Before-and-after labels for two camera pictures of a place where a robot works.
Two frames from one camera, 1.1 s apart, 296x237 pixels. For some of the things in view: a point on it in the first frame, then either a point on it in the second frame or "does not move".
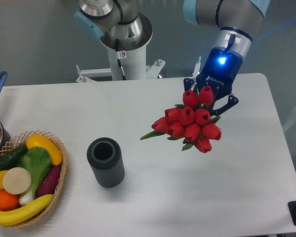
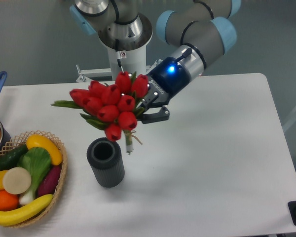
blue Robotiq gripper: [219, 71] to [168, 79]
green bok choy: [37, 161] does not move
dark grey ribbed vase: [104, 156] does not move
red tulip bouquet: [191, 120] to [114, 108]
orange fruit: [4, 201] does not move
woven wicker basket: [16, 143] does not move
